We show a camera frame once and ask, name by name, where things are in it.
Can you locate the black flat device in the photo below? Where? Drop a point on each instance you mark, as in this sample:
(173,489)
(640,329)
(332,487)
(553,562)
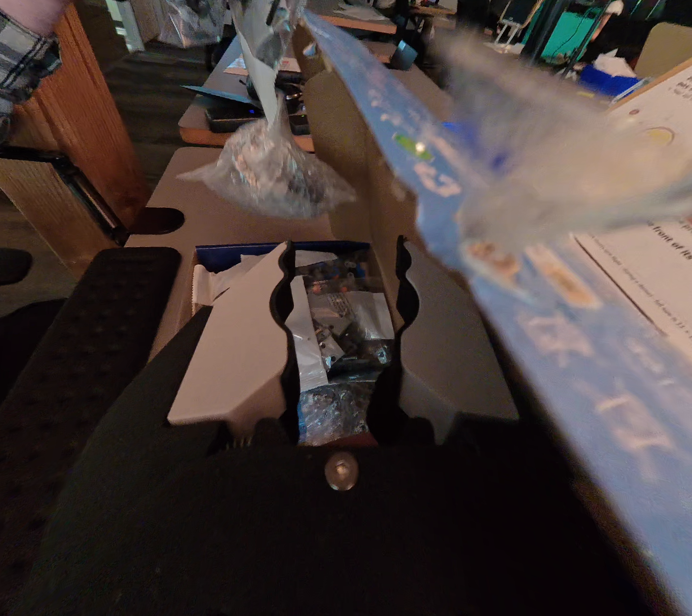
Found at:
(232,120)

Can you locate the printed instruction sheet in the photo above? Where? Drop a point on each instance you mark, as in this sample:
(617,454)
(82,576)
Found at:
(649,275)

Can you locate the black chair armrest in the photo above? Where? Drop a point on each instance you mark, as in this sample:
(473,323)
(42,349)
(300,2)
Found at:
(157,221)

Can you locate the person's left forearm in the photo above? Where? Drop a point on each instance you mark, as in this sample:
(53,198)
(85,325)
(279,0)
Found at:
(27,65)

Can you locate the wood-edged desk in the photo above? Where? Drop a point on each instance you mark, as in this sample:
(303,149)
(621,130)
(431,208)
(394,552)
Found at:
(224,86)

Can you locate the green cloth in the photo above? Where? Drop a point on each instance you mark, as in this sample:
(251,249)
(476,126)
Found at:
(567,32)

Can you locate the blue robot kit box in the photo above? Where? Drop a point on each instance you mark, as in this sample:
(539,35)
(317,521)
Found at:
(367,151)

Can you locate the blue tissue box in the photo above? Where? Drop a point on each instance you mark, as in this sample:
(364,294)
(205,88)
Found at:
(605,84)

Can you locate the pile of parts bags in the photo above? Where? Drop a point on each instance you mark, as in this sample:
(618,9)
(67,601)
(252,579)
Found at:
(335,324)

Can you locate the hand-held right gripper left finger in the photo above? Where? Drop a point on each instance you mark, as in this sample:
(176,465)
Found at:
(232,356)

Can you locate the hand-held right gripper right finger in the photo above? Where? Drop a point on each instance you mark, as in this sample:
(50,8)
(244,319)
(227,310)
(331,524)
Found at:
(459,356)

